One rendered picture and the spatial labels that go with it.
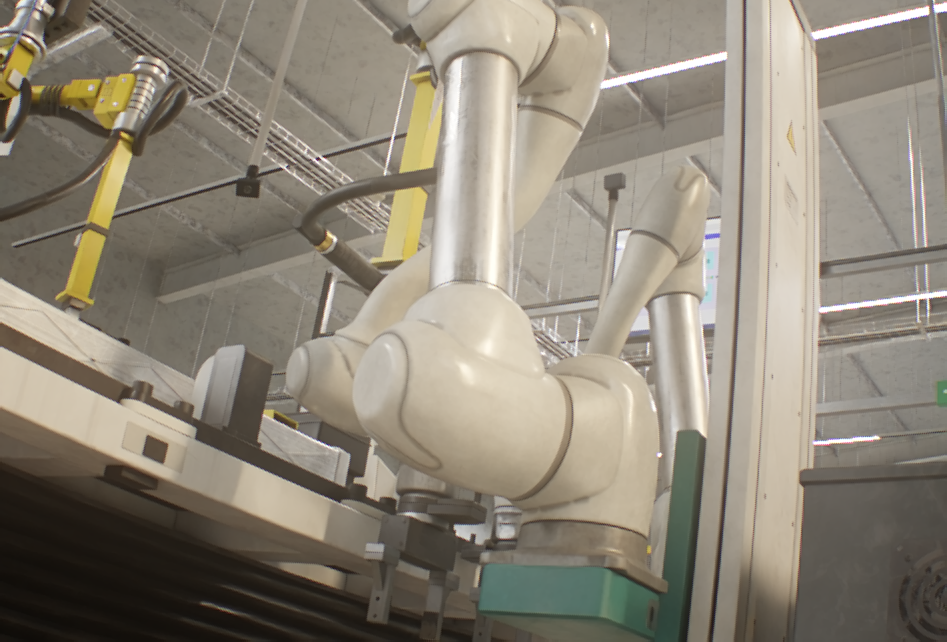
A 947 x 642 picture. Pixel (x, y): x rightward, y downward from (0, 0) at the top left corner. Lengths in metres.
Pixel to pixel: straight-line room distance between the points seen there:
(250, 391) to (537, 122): 0.56
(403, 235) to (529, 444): 1.16
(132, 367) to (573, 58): 0.79
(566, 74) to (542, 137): 0.10
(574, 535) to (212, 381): 0.61
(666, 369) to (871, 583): 0.95
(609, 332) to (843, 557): 0.85
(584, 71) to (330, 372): 0.57
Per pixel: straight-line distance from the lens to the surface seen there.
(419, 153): 2.40
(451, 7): 1.52
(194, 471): 1.43
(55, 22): 3.25
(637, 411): 1.31
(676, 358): 2.03
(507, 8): 1.54
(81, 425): 1.33
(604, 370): 1.31
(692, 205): 1.99
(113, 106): 3.04
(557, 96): 1.62
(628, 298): 1.91
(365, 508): 1.67
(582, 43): 1.63
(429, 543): 1.54
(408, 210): 2.33
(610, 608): 1.21
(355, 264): 2.14
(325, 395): 1.47
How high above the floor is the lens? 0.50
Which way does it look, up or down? 25 degrees up
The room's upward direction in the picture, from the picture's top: 9 degrees clockwise
